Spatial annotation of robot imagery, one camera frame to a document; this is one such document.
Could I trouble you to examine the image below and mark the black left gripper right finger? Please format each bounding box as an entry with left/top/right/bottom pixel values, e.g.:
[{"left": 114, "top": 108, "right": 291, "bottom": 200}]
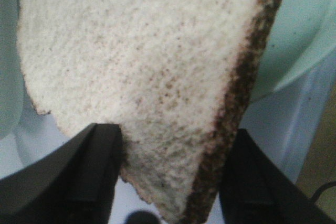
[{"left": 219, "top": 129, "right": 335, "bottom": 223}]

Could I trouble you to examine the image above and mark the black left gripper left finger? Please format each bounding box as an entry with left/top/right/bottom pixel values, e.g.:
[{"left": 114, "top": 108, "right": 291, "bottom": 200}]
[{"left": 1, "top": 124, "right": 122, "bottom": 223}]

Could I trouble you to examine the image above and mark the white bread slice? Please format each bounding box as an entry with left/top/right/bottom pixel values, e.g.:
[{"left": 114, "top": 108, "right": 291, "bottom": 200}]
[{"left": 17, "top": 0, "right": 281, "bottom": 223}]

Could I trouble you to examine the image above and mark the mint green round plate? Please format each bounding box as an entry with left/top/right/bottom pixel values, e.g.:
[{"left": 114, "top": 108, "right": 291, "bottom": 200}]
[{"left": 251, "top": 0, "right": 335, "bottom": 102}]

